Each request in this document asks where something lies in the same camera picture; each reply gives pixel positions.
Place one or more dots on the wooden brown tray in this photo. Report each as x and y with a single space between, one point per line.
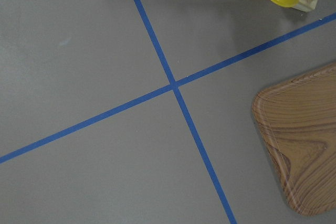
296 119

